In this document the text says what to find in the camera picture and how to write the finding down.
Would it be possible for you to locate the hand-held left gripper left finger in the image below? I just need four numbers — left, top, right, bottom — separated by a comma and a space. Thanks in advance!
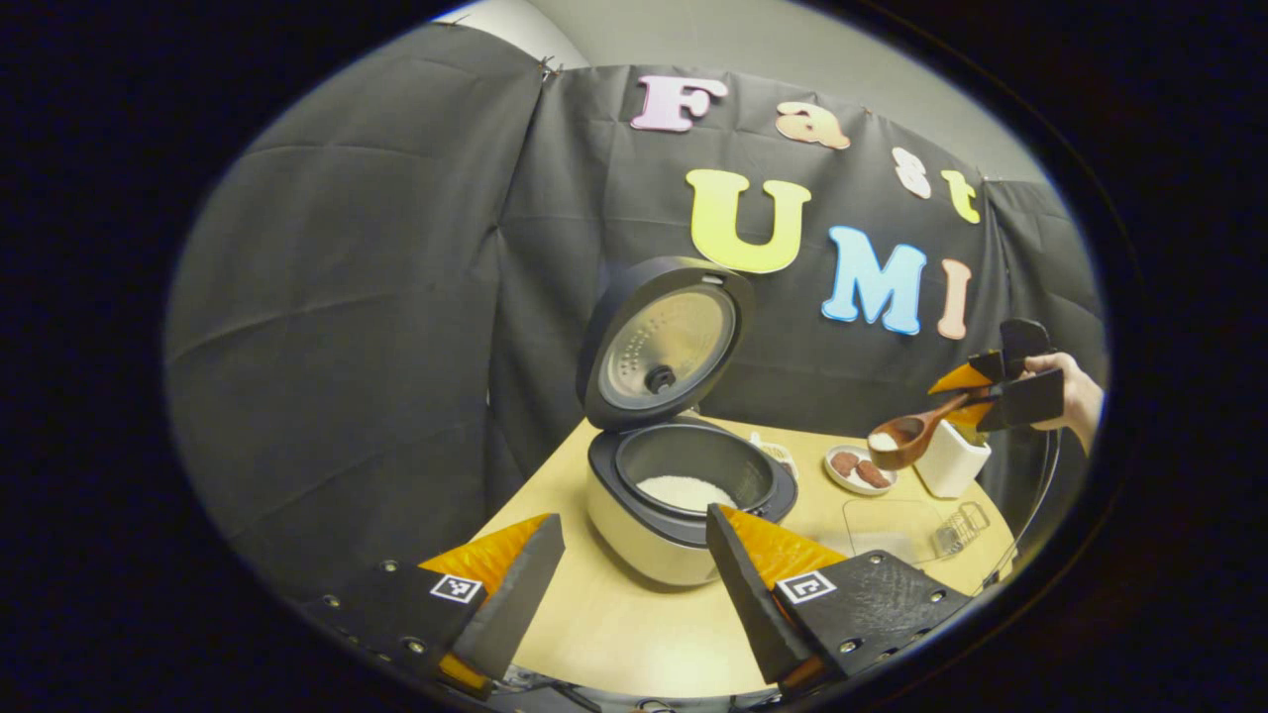
307, 513, 568, 699

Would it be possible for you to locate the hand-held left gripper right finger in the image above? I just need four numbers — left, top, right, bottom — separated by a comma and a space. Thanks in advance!
705, 503, 977, 694

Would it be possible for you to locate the white rice mound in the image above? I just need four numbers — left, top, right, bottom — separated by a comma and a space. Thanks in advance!
636, 475, 739, 513

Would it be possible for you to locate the brown wooden spoon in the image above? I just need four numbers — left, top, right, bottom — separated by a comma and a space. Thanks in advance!
867, 391, 977, 471

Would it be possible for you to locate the grey and white rice cooker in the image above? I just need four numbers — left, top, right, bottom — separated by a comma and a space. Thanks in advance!
577, 255, 799, 587

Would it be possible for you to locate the clear tray of rice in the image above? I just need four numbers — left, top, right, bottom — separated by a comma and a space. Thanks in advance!
842, 498, 952, 565

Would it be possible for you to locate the white toaster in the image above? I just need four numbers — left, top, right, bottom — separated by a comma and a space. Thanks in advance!
913, 418, 992, 499

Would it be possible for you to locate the white divided bean dish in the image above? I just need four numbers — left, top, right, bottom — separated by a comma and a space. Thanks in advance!
748, 432, 799, 481

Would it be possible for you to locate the white round plate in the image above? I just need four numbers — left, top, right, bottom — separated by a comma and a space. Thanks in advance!
824, 444, 898, 496

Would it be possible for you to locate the black backdrop cloth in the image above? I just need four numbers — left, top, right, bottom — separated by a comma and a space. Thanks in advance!
163, 25, 1109, 595

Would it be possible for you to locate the thin black cable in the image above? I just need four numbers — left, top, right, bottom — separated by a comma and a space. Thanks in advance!
979, 431, 1063, 592

